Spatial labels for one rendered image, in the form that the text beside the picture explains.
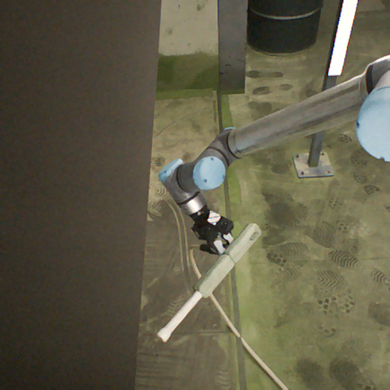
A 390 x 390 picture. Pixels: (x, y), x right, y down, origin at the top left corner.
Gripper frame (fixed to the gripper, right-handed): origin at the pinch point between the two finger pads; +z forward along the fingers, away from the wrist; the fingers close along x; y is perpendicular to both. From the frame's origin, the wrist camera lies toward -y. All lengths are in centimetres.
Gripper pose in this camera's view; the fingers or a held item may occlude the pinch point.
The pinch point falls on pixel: (231, 252)
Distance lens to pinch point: 137.0
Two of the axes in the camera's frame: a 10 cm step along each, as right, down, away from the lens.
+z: 5.3, 7.7, 3.5
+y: -5.7, 0.1, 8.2
